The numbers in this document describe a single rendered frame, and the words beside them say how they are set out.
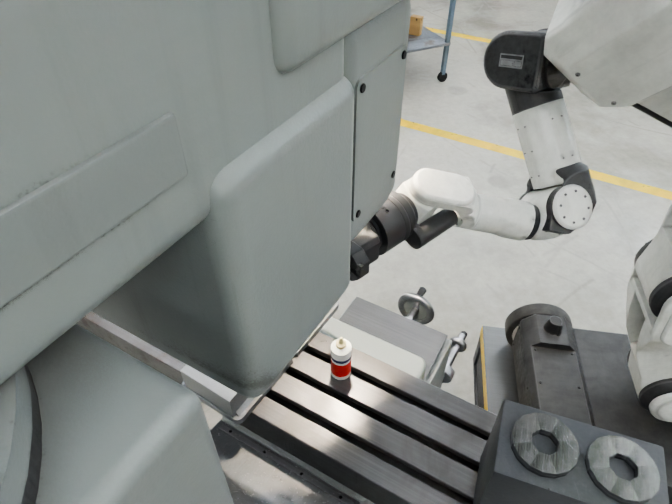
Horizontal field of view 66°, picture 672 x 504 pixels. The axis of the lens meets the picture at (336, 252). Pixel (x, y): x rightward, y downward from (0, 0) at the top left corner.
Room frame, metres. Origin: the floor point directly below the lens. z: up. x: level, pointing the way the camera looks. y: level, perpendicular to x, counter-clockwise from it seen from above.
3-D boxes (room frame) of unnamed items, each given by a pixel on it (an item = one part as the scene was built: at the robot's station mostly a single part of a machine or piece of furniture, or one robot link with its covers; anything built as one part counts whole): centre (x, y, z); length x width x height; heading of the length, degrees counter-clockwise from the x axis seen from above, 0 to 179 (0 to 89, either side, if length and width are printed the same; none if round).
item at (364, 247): (0.63, -0.04, 1.24); 0.13 x 0.12 x 0.10; 41
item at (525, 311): (1.04, -0.64, 0.50); 0.20 x 0.05 x 0.20; 81
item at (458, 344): (0.95, -0.36, 0.48); 0.22 x 0.06 x 0.06; 150
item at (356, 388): (0.59, 0.07, 0.86); 1.24 x 0.23 x 0.08; 60
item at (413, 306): (1.00, -0.22, 0.60); 0.16 x 0.12 x 0.12; 150
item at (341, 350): (0.60, -0.01, 0.96); 0.04 x 0.04 x 0.11
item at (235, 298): (0.40, 0.13, 1.47); 0.24 x 0.19 x 0.26; 60
